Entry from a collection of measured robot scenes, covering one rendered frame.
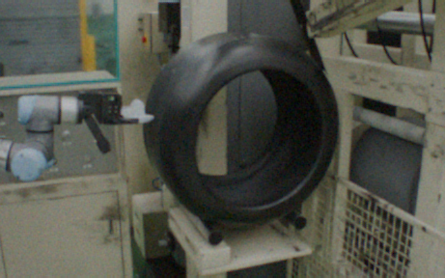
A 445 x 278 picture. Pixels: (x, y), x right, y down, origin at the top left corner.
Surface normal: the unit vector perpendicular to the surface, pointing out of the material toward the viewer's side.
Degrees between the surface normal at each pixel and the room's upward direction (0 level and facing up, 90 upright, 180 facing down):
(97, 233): 90
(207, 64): 53
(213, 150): 90
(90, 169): 90
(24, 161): 91
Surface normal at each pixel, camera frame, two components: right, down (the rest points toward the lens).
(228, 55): -0.02, -0.47
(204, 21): 0.36, 0.25
